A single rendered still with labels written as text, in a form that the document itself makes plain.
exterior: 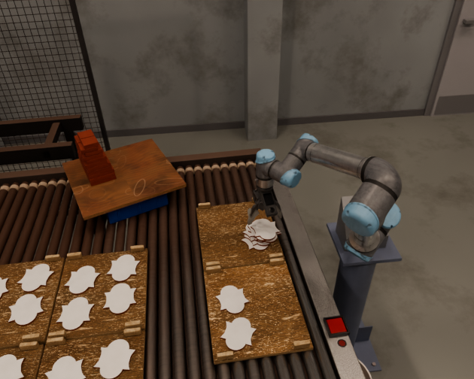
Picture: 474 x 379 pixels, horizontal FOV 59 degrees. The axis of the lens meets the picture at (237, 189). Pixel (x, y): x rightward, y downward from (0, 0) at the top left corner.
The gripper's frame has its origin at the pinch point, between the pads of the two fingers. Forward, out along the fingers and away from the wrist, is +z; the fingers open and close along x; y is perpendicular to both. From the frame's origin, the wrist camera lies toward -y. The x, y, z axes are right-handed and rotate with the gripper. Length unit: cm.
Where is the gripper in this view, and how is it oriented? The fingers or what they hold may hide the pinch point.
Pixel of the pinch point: (265, 222)
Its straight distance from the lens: 185.1
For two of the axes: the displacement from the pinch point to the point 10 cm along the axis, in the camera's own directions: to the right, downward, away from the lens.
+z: 0.2, 7.9, 6.1
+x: -9.6, 1.8, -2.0
